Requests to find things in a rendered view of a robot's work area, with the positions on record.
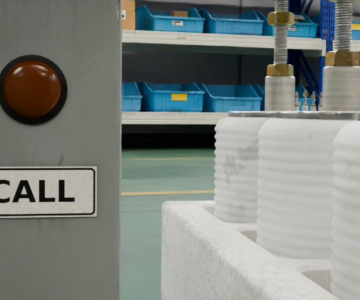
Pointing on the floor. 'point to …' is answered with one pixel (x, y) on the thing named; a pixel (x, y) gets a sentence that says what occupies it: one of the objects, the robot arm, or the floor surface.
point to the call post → (51, 153)
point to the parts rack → (137, 41)
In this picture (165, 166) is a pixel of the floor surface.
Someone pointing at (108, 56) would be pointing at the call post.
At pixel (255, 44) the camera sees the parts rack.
